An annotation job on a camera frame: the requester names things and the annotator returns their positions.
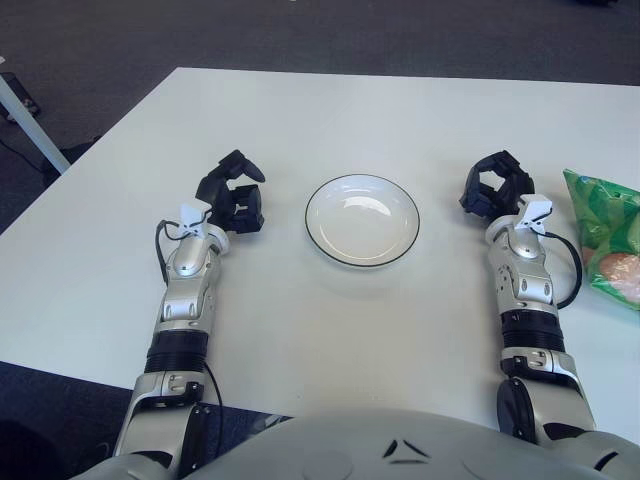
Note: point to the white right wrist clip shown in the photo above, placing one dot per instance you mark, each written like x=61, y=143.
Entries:
x=535, y=210

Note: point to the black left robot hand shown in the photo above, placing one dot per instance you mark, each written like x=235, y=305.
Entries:
x=245, y=210

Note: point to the white desk leg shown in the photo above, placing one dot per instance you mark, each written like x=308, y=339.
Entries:
x=35, y=127

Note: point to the dark bulky seat shape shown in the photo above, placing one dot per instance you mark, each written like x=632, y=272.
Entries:
x=45, y=450

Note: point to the green potato chip bag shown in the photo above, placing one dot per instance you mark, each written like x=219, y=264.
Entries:
x=607, y=215

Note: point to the grey robot torso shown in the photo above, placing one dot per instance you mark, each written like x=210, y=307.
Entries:
x=390, y=450

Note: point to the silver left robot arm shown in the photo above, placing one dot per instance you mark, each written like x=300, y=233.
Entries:
x=185, y=295

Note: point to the white plate with black rim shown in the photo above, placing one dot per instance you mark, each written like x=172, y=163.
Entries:
x=362, y=222

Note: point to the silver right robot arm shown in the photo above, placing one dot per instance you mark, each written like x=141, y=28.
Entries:
x=530, y=290

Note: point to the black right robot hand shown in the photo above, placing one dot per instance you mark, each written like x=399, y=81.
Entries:
x=480, y=200

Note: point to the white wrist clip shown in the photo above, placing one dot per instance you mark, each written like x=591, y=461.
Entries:
x=535, y=210
x=192, y=220

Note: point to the black box on floor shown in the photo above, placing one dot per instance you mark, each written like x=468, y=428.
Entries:
x=22, y=95

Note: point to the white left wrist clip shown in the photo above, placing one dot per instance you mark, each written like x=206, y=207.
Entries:
x=192, y=220

